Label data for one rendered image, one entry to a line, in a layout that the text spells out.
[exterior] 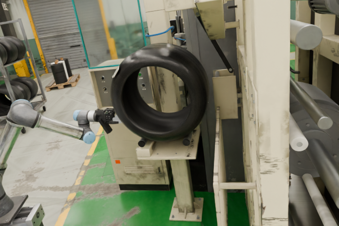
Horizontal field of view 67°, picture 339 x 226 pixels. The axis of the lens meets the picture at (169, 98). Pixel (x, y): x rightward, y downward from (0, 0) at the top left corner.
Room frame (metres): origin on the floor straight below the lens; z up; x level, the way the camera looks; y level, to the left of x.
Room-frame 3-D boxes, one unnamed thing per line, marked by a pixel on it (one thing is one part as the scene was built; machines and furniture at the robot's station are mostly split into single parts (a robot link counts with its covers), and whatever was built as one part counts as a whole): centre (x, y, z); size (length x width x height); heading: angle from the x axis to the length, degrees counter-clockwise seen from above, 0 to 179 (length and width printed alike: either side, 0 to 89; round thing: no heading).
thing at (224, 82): (1.67, -0.39, 1.05); 0.20 x 0.15 x 0.30; 166
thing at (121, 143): (2.32, 0.35, 0.63); 0.56 x 0.41 x 1.27; 76
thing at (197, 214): (1.80, -0.01, 0.02); 0.27 x 0.27 x 0.04; 76
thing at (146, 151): (1.58, 0.17, 0.83); 0.36 x 0.09 x 0.06; 166
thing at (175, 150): (1.55, 0.03, 0.80); 0.37 x 0.36 x 0.02; 76
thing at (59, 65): (7.74, 3.10, 0.38); 1.20 x 0.80 x 0.76; 9
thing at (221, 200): (1.24, -0.23, 0.65); 0.90 x 0.02 x 0.70; 166
